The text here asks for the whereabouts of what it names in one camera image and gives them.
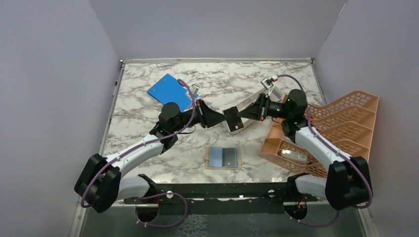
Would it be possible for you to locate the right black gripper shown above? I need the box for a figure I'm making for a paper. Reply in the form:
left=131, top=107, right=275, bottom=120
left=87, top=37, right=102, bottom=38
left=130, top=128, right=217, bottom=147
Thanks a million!
left=238, top=93, right=292, bottom=121

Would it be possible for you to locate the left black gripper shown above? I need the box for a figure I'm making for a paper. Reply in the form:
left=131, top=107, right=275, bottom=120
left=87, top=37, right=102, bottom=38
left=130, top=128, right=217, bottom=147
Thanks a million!
left=172, top=99, right=228, bottom=132

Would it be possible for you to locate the black credit card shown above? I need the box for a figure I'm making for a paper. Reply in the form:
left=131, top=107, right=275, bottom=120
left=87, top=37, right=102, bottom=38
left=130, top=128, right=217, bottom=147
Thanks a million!
left=223, top=106, right=245, bottom=134
left=222, top=148, right=238, bottom=168

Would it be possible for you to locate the white oblong tray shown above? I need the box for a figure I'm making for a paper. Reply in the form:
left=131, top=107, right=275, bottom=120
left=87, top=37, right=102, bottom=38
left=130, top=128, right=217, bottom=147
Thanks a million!
left=222, top=84, right=285, bottom=135

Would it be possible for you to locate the beige card holder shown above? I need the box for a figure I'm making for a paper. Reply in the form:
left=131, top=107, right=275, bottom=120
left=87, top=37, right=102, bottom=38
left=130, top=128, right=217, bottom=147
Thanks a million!
left=204, top=146, right=242, bottom=169

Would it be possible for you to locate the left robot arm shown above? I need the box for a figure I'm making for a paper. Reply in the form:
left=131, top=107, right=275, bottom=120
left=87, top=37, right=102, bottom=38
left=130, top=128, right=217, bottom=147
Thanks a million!
left=74, top=99, right=227, bottom=213

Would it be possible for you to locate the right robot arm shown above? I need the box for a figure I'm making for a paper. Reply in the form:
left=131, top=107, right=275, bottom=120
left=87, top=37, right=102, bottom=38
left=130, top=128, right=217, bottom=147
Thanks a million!
left=237, top=89, right=373, bottom=210

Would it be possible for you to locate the blue plastic board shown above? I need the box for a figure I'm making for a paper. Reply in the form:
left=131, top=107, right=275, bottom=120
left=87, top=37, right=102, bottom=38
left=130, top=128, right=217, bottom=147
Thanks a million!
left=147, top=74, right=192, bottom=112

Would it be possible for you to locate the box in orange rack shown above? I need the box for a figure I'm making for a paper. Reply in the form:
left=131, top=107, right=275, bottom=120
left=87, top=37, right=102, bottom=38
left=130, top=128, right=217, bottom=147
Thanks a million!
left=280, top=149, right=308, bottom=165

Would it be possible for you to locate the orange plastic file rack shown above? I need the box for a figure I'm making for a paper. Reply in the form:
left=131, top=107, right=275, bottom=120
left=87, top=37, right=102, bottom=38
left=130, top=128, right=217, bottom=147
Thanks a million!
left=259, top=90, right=379, bottom=177

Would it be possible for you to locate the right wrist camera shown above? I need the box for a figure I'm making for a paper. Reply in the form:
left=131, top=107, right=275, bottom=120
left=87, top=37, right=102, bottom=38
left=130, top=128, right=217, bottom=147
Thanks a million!
left=260, top=76, right=278, bottom=90

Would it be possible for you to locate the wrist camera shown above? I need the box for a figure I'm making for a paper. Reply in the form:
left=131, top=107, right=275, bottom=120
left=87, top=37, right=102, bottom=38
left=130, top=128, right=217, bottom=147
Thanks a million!
left=260, top=76, right=278, bottom=90
left=186, top=84, right=200, bottom=100

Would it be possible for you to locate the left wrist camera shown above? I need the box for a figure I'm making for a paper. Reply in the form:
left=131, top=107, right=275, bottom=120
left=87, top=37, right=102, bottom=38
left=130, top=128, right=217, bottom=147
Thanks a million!
left=186, top=84, right=200, bottom=100

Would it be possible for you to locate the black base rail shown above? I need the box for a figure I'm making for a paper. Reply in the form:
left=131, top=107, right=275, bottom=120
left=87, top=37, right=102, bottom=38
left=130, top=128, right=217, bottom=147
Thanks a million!
left=124, top=182, right=316, bottom=215

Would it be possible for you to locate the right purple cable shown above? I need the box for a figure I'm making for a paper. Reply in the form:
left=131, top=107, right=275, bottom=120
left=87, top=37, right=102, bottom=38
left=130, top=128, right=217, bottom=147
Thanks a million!
left=271, top=74, right=374, bottom=228

